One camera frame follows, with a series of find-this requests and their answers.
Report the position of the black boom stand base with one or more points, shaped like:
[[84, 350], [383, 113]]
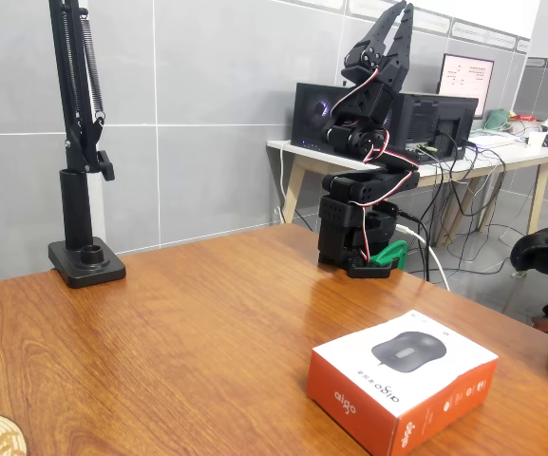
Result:
[[107, 273]]

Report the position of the black office chair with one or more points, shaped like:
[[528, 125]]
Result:
[[534, 252]]

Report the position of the computer monitor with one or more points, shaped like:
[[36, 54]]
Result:
[[466, 81]]

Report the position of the small white adapter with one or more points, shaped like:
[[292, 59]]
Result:
[[537, 140]]

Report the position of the green table clamp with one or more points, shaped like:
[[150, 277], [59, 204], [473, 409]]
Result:
[[392, 252]]

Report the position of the black desktop computer case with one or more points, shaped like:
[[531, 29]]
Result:
[[311, 114]]

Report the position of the white papers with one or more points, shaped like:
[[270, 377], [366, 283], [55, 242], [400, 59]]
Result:
[[492, 139]]

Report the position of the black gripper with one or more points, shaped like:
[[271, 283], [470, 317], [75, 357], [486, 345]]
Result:
[[389, 71]]

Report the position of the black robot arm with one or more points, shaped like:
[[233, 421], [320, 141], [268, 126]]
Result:
[[340, 228]]

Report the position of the orange white mouse box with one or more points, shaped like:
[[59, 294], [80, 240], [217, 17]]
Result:
[[397, 366]]

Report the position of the green bag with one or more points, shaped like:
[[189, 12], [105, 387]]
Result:
[[496, 121]]

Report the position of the white desk wooden legs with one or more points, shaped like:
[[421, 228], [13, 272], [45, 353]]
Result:
[[316, 161]]

